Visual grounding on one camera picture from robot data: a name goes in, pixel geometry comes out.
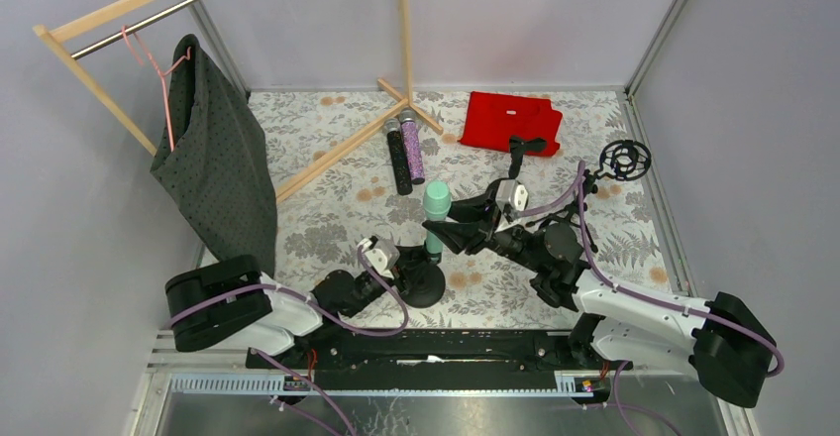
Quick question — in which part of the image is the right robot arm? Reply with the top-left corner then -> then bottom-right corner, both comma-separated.
423,205 -> 785,408

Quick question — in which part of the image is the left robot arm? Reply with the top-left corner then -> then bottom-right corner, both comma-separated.
164,241 -> 434,355

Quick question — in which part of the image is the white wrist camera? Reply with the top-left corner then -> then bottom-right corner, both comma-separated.
359,236 -> 400,276
494,178 -> 529,214

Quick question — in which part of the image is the purple glitter microphone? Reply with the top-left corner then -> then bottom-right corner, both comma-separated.
397,108 -> 425,184

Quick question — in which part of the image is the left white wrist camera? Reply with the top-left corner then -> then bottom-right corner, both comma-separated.
359,236 -> 400,276

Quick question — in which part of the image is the pink wire hanger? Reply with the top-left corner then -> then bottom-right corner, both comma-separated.
120,24 -> 193,153

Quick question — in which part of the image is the black round-base mic stand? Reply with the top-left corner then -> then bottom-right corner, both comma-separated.
398,254 -> 446,309

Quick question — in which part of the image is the purple cable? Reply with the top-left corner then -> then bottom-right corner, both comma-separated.
518,160 -> 786,436
166,244 -> 411,436

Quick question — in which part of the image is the red folded cloth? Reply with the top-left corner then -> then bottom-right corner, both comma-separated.
460,91 -> 563,157

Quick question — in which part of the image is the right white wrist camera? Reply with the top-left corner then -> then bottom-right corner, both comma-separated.
494,178 -> 529,214

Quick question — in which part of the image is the dark grey dotted garment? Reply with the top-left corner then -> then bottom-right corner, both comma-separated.
151,34 -> 277,274

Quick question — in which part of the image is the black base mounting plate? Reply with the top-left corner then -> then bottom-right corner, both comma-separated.
246,328 -> 619,391

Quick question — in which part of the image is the black tripod shock-mount stand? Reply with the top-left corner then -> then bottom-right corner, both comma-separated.
560,139 -> 652,229

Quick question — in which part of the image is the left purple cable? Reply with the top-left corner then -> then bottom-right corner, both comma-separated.
166,244 -> 411,436

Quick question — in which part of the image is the black glitter microphone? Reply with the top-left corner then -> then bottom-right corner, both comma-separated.
384,118 -> 413,196

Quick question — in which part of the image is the wooden clothes rack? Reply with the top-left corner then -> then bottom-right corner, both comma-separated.
33,0 -> 444,203

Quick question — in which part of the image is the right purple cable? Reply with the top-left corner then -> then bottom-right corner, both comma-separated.
518,160 -> 786,436

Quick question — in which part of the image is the mint green microphone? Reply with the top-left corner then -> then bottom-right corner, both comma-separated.
423,180 -> 452,264

